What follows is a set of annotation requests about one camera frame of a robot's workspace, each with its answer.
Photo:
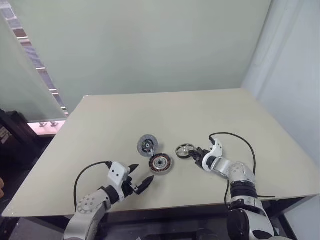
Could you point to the metal glass clamp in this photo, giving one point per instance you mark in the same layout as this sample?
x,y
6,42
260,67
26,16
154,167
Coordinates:
x,y
43,124
53,123

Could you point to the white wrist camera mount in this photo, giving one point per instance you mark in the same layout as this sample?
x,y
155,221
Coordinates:
x,y
117,171
217,147

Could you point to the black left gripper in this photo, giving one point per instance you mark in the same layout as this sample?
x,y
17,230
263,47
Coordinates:
x,y
128,187

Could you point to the pink ledge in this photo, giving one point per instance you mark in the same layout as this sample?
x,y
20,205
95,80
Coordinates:
x,y
37,128

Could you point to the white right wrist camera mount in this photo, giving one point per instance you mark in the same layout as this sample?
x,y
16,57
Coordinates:
x,y
217,147

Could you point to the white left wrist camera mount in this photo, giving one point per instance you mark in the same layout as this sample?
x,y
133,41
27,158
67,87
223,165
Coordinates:
x,y
117,171

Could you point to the frosted glass panel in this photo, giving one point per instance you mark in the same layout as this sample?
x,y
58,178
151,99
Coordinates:
x,y
20,87

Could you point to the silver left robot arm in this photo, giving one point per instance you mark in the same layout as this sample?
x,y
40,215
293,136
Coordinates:
x,y
87,205

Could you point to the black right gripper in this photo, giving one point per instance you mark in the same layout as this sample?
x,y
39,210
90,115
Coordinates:
x,y
201,155

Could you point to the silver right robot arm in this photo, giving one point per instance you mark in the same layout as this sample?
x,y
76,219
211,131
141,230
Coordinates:
x,y
240,172

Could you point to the black table frame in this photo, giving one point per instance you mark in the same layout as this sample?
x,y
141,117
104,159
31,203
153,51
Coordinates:
x,y
175,222

